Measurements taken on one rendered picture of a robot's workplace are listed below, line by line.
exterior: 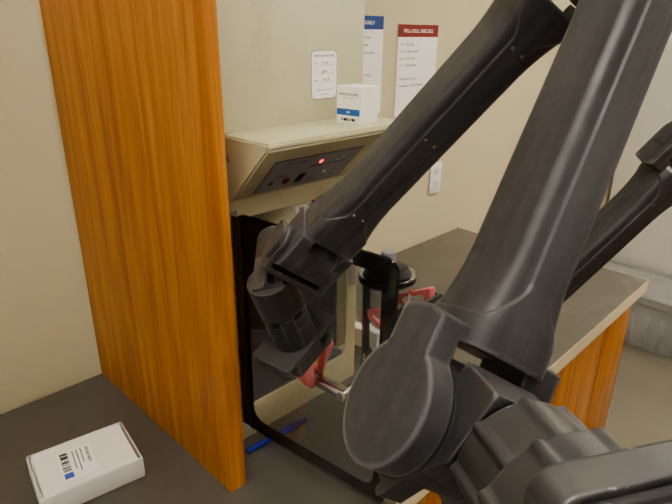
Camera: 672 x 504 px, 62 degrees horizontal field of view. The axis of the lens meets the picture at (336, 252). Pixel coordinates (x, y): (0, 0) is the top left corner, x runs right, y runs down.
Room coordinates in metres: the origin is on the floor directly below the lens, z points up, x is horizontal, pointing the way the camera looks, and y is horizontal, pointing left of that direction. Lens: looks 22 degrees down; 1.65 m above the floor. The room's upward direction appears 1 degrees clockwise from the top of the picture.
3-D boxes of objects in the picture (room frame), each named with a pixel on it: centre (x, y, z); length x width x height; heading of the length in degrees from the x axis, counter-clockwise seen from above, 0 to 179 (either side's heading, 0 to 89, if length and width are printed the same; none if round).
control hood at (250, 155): (0.91, 0.02, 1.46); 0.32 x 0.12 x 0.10; 136
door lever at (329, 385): (0.66, 0.00, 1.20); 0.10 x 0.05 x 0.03; 51
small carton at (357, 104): (0.96, -0.03, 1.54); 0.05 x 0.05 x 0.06; 51
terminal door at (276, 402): (0.73, 0.04, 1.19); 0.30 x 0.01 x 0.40; 51
